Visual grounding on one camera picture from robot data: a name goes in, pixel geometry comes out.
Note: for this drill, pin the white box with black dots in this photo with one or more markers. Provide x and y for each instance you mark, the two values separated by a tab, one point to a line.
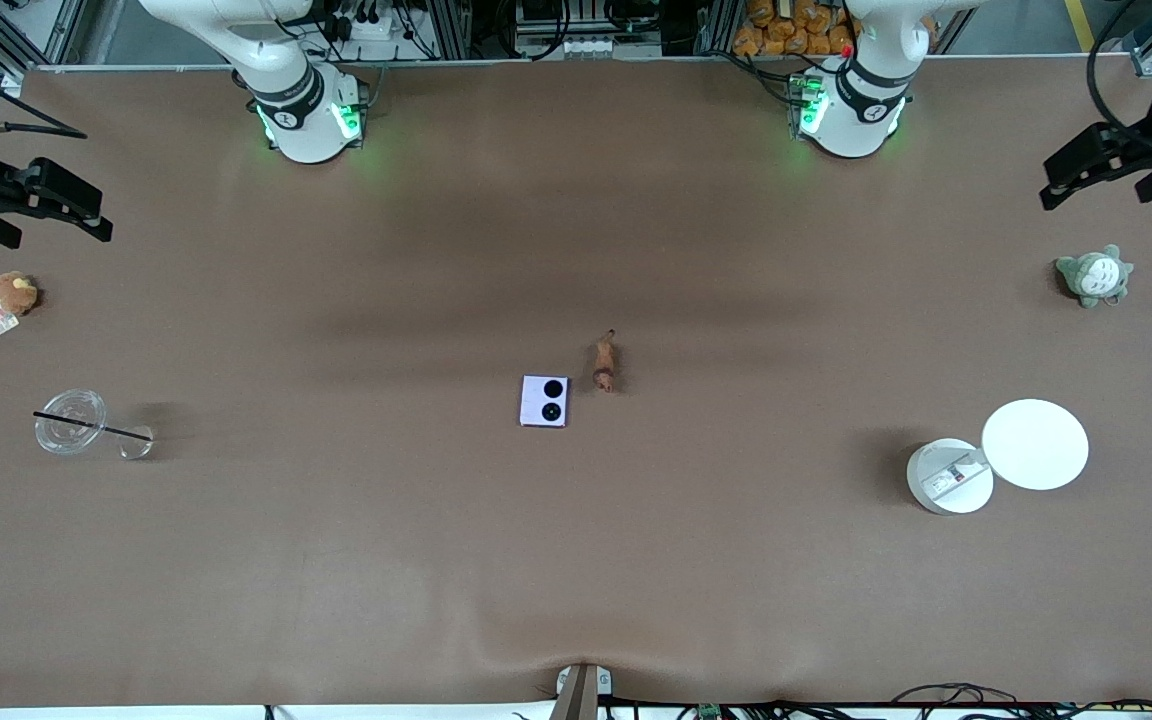
536	410

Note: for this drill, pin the grey totoro plush toy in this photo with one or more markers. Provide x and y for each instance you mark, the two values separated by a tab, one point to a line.
1094	277

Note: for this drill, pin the black straw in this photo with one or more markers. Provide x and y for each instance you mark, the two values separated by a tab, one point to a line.
86	424

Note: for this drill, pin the white power strip with plugs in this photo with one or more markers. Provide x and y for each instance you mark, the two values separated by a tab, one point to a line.
366	26

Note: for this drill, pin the white cylinder container with label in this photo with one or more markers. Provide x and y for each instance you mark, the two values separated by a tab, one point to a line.
946	480

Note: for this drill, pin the orange plush toy pile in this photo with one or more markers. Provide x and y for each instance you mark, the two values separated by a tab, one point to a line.
791	28

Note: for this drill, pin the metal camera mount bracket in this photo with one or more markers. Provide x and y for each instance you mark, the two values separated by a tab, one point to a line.
581	692

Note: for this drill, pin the brown lion statue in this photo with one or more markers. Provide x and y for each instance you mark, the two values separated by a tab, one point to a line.
604	365

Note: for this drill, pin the brown plush toy with tag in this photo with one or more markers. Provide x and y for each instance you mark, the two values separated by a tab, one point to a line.
12	292

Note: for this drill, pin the white round lid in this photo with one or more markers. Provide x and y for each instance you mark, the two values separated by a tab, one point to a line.
1036	445

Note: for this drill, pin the small white socket strip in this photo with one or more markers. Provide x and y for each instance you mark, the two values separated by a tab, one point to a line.
588	46

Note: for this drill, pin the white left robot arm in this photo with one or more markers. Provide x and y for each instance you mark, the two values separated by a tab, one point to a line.
856	110

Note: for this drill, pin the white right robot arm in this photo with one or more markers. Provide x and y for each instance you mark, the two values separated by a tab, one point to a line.
301	110

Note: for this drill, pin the small clear plastic lid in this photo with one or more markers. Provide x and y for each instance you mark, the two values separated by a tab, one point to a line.
135	447

